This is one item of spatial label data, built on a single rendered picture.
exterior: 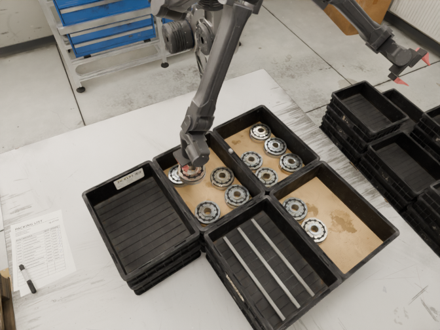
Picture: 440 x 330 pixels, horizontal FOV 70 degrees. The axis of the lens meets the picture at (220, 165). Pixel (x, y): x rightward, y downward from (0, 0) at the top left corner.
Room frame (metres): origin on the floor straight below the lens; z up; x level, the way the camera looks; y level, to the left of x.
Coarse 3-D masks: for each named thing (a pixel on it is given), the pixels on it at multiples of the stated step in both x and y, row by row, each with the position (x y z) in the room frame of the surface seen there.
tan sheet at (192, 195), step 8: (216, 160) 0.85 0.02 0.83; (168, 168) 0.80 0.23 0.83; (208, 168) 0.81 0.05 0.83; (208, 176) 0.77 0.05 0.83; (200, 184) 0.73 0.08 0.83; (208, 184) 0.73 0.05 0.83; (240, 184) 0.73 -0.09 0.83; (184, 192) 0.68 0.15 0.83; (192, 192) 0.68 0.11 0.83; (200, 192) 0.68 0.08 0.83; (208, 192) 0.68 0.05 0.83; (216, 192) 0.69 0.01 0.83; (224, 192) 0.69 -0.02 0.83; (184, 200) 0.64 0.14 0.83; (192, 200) 0.64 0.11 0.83; (200, 200) 0.65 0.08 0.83; (216, 200) 0.65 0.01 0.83; (224, 200) 0.65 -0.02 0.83; (192, 208) 0.61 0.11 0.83; (224, 208) 0.61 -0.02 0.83
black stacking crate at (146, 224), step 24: (144, 168) 0.75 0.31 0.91; (96, 192) 0.63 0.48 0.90; (120, 192) 0.67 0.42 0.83; (144, 192) 0.68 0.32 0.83; (168, 192) 0.63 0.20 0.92; (96, 216) 0.52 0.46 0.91; (120, 216) 0.57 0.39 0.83; (144, 216) 0.57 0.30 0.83; (168, 216) 0.57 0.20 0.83; (120, 240) 0.46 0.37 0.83; (144, 240) 0.47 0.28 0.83; (168, 240) 0.47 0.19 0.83; (120, 264) 0.35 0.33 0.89; (168, 264) 0.38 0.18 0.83
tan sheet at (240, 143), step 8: (248, 128) 1.06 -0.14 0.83; (232, 136) 1.00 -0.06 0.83; (240, 136) 1.00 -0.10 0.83; (248, 136) 1.01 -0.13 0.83; (272, 136) 1.01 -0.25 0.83; (232, 144) 0.95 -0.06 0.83; (240, 144) 0.95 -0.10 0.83; (248, 144) 0.96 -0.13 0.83; (256, 144) 0.96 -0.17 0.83; (264, 144) 0.96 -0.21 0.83; (240, 152) 0.91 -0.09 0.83; (264, 152) 0.91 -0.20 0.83; (288, 152) 0.91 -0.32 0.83; (264, 160) 0.86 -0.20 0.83; (272, 160) 0.86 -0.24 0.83; (272, 168) 0.82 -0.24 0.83; (280, 176) 0.78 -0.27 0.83
